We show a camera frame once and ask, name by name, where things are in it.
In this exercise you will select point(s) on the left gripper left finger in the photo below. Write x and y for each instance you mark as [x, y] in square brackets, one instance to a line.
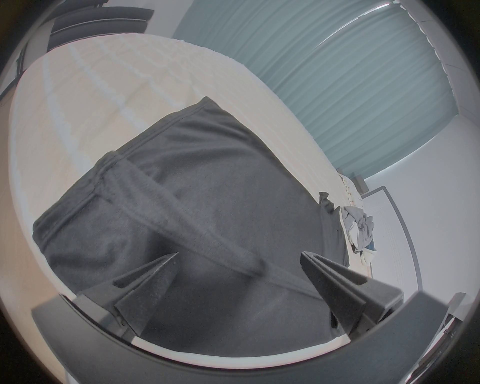
[146, 300]

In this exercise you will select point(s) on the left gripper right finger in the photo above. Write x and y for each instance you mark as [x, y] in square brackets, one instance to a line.
[337, 296]

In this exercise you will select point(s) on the black T-shirt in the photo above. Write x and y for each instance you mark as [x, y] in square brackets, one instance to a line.
[206, 187]

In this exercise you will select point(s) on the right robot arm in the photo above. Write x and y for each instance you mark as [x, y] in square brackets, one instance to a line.
[455, 305]

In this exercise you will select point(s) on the pile of clothes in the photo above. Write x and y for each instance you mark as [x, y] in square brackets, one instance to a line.
[356, 225]

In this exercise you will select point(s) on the bed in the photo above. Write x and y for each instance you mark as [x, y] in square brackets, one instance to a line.
[93, 93]

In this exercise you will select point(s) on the white printed pillow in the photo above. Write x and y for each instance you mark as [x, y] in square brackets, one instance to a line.
[348, 187]

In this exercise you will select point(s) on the grey bedside table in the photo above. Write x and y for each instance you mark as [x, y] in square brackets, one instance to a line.
[360, 183]

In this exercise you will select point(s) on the blue-green curtain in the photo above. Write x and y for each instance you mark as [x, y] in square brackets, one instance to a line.
[337, 75]

